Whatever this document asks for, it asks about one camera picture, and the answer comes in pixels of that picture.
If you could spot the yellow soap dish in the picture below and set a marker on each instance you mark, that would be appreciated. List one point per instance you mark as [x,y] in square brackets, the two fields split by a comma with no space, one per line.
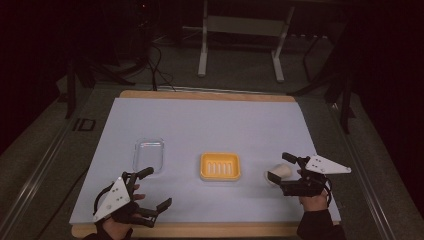
[220,166]

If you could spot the white metal stand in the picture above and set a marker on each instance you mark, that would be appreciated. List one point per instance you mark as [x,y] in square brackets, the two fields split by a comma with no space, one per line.
[245,26]

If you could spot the person's left hand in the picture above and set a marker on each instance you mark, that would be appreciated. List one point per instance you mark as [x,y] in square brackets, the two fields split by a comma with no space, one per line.
[116,229]

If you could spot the cream soap bar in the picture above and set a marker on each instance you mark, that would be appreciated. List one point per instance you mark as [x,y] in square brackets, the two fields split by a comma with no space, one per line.
[283,170]

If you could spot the pale blue table mat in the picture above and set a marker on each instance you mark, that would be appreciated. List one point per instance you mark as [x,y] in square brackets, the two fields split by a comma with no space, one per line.
[213,130]

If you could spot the person's right hand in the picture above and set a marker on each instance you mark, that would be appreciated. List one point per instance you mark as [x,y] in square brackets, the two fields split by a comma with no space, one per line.
[313,202]

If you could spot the black tripod stand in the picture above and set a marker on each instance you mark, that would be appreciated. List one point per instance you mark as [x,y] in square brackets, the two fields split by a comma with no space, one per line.
[345,100]
[70,90]

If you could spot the wooden table board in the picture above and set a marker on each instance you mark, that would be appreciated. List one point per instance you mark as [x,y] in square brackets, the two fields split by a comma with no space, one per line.
[200,95]

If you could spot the metal floor rail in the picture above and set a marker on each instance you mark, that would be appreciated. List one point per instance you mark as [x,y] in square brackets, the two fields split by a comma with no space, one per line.
[363,173]
[30,180]

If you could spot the clear plastic container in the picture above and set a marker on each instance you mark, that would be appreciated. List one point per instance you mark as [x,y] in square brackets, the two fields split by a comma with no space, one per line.
[149,155]

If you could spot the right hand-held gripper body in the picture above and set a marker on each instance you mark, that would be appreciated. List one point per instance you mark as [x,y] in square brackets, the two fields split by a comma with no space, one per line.
[305,186]

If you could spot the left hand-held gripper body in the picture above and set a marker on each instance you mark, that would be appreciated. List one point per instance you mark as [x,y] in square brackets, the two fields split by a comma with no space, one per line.
[115,196]

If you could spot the black floor bracket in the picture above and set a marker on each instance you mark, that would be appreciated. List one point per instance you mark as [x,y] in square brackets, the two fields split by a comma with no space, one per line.
[84,124]

